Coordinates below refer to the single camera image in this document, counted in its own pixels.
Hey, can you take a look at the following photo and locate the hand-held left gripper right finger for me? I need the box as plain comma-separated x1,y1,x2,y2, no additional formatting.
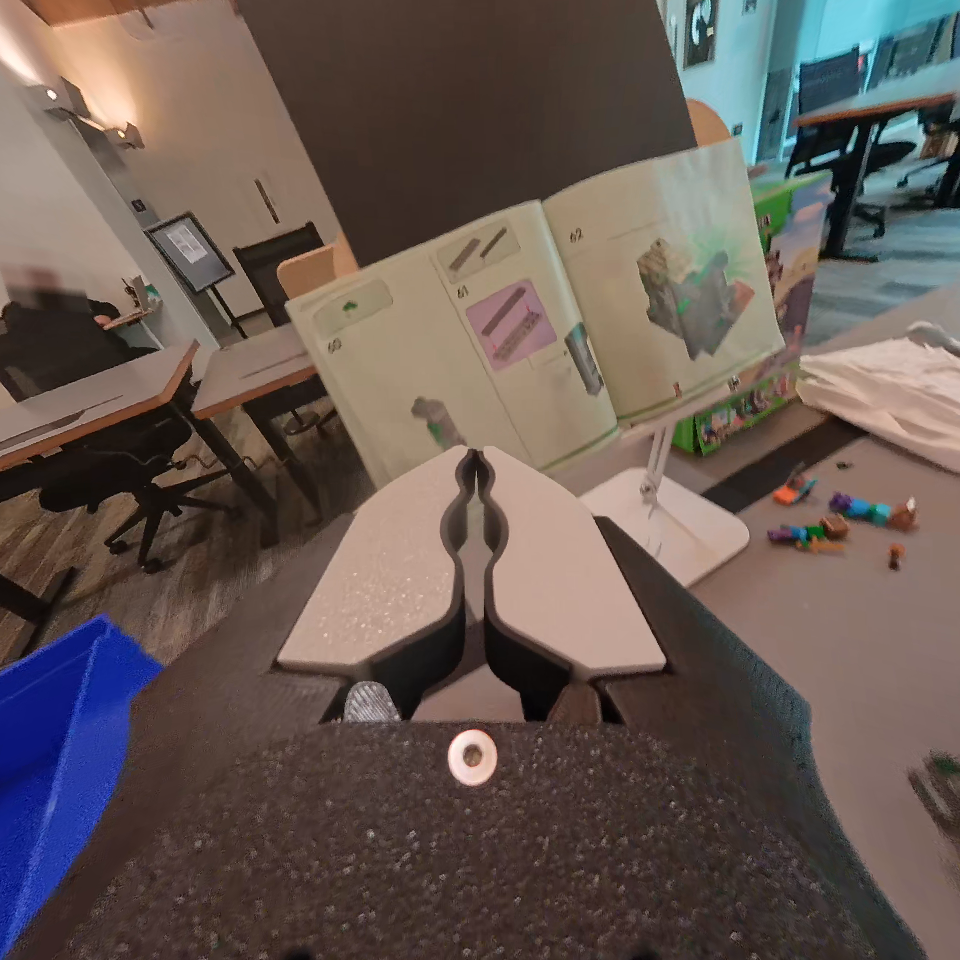
480,446,669,684

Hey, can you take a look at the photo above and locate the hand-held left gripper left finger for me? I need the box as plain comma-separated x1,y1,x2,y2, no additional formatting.
276,446,474,676

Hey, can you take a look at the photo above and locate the pile of colourful brick figures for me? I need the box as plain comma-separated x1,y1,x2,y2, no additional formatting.
768,462,919,571

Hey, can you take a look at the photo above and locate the green toy box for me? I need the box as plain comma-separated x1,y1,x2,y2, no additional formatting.
672,170,835,457

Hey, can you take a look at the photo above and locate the wooden office table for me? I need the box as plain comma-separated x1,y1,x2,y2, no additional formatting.
792,63,960,264
192,323,328,511
0,342,201,601

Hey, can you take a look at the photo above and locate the grey white brick column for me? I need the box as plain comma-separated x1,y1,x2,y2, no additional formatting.
908,750,960,886

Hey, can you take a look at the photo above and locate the blue plastic bin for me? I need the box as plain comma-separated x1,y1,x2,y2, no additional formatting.
0,615,163,954

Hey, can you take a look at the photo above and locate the black framed display screen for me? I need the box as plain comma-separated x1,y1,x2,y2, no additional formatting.
146,212,237,297

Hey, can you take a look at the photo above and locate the white crumpled bag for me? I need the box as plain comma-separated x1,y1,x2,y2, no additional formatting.
795,323,960,477

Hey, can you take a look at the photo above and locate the white lamp base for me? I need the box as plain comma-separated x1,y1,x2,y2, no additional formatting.
582,468,751,589

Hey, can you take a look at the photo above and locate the open instruction booklet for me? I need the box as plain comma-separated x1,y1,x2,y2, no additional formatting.
285,140,786,489

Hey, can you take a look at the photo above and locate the black office chair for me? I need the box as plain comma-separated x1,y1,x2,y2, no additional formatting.
30,398,229,574
785,45,916,184
233,222,331,324

